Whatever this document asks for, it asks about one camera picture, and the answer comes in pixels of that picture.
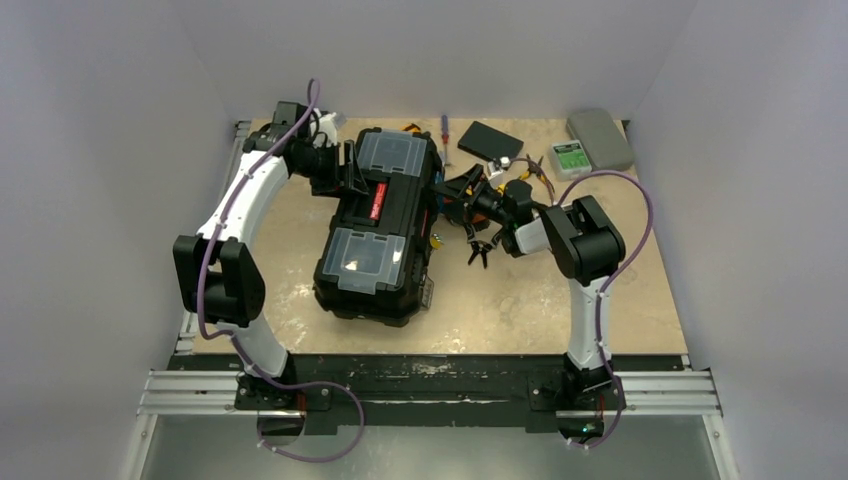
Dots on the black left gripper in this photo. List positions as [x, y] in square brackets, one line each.
[334, 184]

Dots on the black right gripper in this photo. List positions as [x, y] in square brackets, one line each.
[477, 198]

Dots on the black plastic toolbox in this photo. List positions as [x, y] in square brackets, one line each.
[375, 260]

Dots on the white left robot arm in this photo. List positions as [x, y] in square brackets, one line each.
[219, 281]

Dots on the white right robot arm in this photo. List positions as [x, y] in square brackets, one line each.
[586, 247]

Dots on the black orange hex key holder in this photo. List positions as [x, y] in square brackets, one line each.
[474, 223]

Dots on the black flat box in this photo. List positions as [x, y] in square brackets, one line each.
[487, 143]

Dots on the red blue screwdriver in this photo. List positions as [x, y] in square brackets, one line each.
[445, 136]

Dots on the yellow utility knife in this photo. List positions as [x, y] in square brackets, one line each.
[413, 128]

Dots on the green labelled clear box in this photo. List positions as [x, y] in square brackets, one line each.
[569, 160]

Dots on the grey plastic case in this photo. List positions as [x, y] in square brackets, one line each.
[603, 142]

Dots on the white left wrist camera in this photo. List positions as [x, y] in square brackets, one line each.
[326, 123]

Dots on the black handled pliers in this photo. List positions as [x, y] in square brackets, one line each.
[480, 249]

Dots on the yellow handled pliers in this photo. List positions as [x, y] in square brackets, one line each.
[534, 168]

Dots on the aluminium rail frame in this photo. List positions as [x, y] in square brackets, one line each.
[190, 385]

